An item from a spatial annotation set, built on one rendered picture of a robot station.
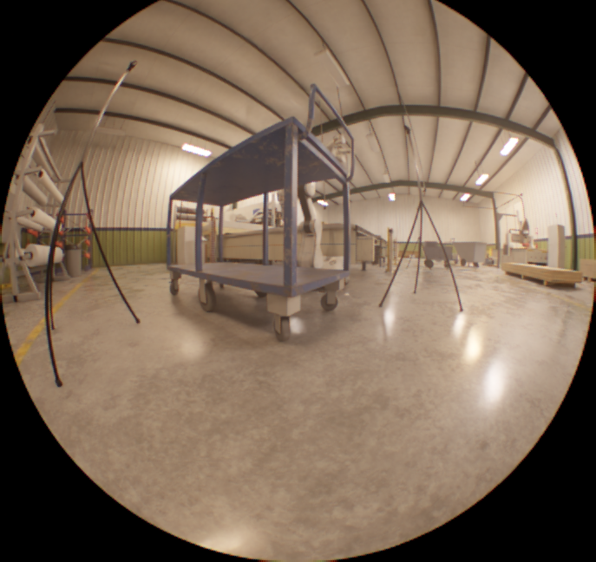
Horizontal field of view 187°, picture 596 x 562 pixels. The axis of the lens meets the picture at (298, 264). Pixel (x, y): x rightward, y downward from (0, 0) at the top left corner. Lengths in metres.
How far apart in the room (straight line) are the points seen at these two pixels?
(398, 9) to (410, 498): 6.35
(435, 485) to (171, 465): 0.54
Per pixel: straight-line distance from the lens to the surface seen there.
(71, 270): 5.17
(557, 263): 8.18
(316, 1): 5.81
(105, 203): 8.35
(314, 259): 1.95
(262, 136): 0.97
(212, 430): 0.54
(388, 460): 0.50
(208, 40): 6.17
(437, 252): 5.98
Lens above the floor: 0.43
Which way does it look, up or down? 4 degrees down
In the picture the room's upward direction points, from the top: straight up
